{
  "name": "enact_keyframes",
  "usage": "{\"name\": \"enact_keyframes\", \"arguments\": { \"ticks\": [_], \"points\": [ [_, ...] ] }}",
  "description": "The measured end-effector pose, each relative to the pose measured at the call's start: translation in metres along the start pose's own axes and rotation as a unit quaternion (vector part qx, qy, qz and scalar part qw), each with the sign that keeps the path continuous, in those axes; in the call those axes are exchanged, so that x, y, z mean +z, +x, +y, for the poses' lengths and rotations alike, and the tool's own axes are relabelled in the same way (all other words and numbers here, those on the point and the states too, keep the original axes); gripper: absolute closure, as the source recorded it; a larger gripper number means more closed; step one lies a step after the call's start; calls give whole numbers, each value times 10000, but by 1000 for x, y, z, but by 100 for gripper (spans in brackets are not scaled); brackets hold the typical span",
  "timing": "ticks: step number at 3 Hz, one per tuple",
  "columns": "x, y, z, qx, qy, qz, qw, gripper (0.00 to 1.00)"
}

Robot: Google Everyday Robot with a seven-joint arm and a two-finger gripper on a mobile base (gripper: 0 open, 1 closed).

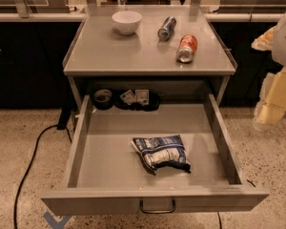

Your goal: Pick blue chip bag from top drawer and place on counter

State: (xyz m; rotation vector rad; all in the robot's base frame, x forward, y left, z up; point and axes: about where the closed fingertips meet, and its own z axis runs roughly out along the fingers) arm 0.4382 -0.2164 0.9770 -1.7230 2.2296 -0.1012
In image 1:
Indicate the grey cabinet with counter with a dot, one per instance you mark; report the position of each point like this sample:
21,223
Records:
98,50

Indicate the white bowl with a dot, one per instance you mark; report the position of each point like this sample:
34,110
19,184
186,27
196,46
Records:
126,21

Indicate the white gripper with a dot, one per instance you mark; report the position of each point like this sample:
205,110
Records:
285,43

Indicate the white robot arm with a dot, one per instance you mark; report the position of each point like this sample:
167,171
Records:
279,44

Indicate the black tape roll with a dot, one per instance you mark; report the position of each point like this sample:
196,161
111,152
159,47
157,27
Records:
102,99

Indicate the blue chip bag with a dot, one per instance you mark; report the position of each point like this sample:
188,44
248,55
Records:
158,152

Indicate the grey open drawer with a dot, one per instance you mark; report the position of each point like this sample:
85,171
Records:
104,174

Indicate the dark cabinet right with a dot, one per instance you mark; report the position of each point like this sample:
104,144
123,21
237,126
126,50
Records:
252,66

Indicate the dark cabinet left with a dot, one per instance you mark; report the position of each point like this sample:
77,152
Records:
31,64

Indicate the blue soda can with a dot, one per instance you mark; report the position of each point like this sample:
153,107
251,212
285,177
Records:
167,28

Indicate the blue floor tape marker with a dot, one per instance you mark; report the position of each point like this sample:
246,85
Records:
56,223

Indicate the dark cabinet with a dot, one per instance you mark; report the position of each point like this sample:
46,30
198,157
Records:
31,64
252,66

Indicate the red soda can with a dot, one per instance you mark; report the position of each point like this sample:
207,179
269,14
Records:
186,49

